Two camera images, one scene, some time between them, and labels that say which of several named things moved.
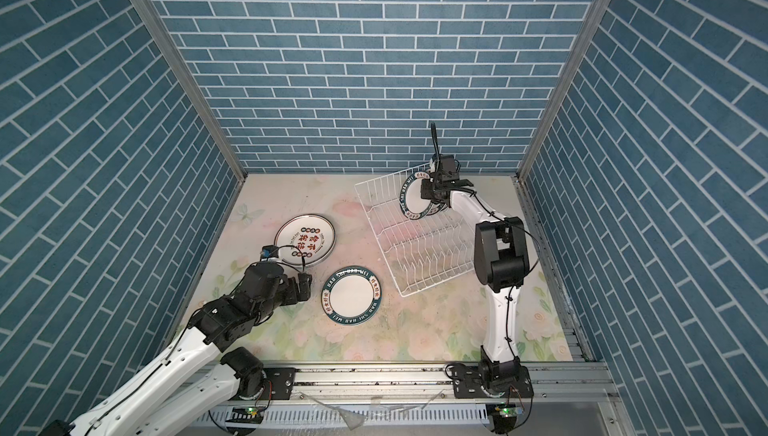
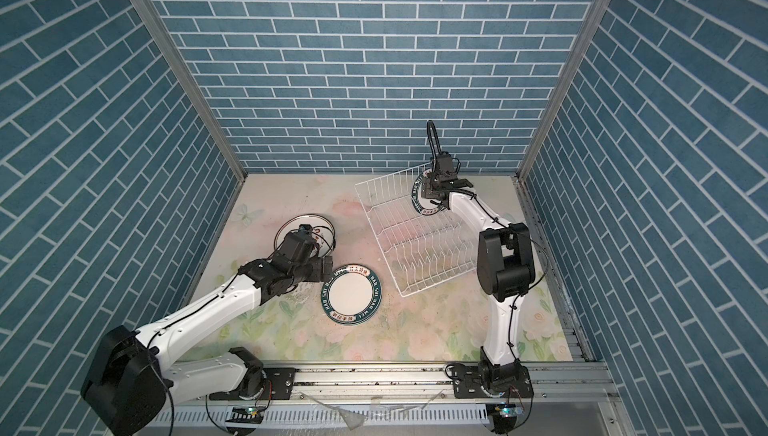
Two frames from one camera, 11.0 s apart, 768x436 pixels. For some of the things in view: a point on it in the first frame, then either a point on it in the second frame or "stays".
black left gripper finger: [304, 286] to [327, 268]
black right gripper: [425, 189] stays
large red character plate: [305, 240] stays
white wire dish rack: [419, 253] stays
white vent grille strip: [355, 416] stays
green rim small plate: [411, 202] to [351, 294]
